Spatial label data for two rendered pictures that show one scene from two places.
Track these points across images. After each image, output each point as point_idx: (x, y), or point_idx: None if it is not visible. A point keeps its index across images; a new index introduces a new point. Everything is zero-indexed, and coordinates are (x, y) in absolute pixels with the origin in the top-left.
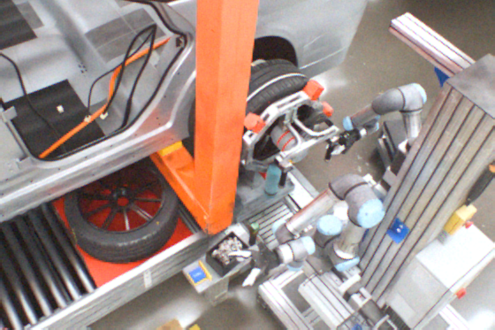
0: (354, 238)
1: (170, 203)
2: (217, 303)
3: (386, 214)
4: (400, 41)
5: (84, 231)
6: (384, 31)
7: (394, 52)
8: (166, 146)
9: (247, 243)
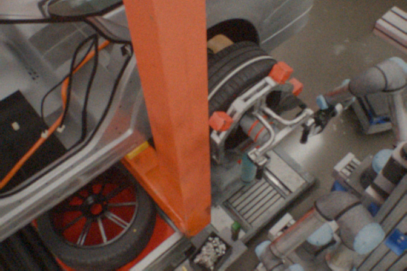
0: (349, 257)
1: (145, 205)
2: None
3: (383, 223)
4: None
5: (60, 250)
6: None
7: None
8: (131, 150)
9: (229, 239)
